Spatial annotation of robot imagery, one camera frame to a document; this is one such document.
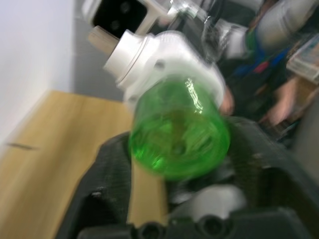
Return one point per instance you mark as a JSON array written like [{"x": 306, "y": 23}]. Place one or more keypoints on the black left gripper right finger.
[{"x": 269, "y": 184}]

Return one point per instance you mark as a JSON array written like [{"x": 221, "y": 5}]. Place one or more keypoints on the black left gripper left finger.
[{"x": 104, "y": 179}]

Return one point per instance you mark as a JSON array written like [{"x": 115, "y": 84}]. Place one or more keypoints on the green liquid bottle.
[{"x": 179, "y": 134}]

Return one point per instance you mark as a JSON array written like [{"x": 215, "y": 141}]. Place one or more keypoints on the bare person hand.
[{"x": 282, "y": 104}]

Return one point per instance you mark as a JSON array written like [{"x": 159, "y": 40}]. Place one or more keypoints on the printed cardboard box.
[{"x": 305, "y": 59}]

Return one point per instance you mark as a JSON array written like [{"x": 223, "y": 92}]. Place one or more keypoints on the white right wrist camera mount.
[{"x": 117, "y": 15}]

